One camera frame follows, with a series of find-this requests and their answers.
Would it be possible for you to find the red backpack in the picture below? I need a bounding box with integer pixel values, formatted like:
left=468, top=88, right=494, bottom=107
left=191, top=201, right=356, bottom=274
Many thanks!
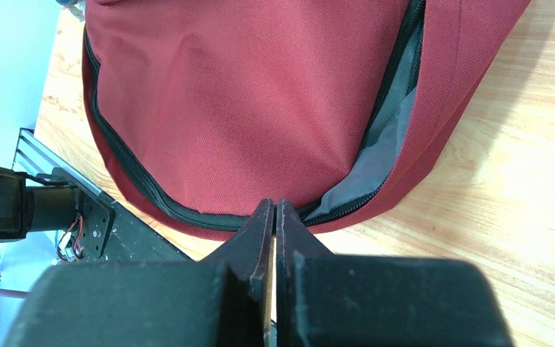
left=82, top=1, right=528, bottom=241

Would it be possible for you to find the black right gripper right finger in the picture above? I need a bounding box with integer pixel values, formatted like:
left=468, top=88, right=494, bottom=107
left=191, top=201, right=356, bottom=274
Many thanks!
left=275, top=200, right=513, bottom=346

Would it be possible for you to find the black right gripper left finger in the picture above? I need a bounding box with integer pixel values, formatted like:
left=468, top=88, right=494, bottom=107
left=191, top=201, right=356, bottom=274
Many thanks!
left=4, top=200, right=275, bottom=346

